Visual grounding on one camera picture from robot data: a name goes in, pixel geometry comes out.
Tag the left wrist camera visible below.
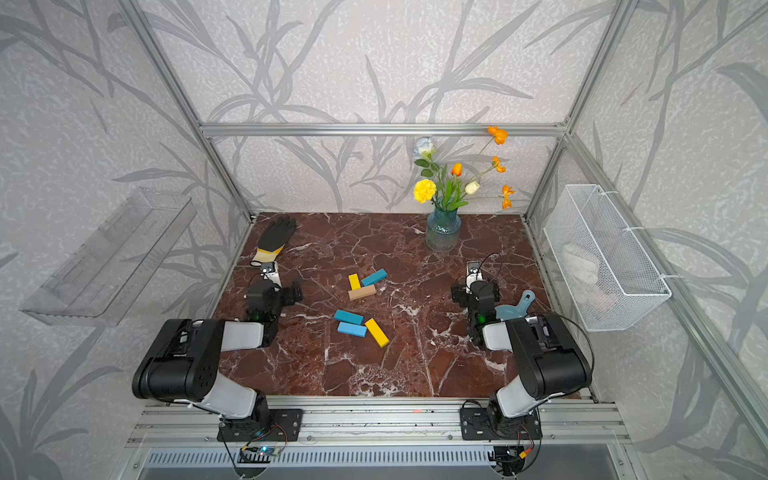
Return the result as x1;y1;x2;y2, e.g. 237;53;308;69
259;261;282;286

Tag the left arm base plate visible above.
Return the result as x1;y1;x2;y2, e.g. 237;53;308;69
217;409;304;444

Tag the black yellow work glove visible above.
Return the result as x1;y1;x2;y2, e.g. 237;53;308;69
250;216;296;266

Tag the white cloth in basket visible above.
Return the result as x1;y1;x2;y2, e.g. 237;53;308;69
562;243;600;285

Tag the teal long block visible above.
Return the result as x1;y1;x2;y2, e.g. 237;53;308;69
334;310;364;325

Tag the white wire basket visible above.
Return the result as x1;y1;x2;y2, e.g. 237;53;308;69
544;184;672;332

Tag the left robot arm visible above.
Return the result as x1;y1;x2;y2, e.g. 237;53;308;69
132;279;303;436

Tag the natural wood block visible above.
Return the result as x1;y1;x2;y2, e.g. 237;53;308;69
348;285;376;301

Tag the clear plastic wall shelf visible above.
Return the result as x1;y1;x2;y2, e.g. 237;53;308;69
20;188;197;327

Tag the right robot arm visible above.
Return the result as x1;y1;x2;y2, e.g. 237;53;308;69
451;276;594;438

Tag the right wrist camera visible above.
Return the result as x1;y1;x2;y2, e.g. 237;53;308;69
465;261;483;288

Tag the long yellow block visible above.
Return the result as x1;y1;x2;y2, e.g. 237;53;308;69
365;319;390;348

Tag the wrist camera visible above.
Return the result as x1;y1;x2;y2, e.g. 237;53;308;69
259;261;282;286
465;261;483;288

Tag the blue glass vase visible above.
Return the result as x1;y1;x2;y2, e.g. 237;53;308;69
426;207;462;252

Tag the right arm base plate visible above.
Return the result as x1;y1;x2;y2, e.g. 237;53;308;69
459;404;543;442

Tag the artificial flower bouquet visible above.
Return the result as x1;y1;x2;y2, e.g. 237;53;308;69
413;137;507;212

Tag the light blue long block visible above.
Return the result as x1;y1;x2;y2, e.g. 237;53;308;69
337;322;368;338

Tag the aluminium front rail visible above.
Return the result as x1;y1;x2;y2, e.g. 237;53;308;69
127;395;631;448

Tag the teal plastic scoop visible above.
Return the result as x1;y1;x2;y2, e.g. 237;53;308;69
495;290;536;321

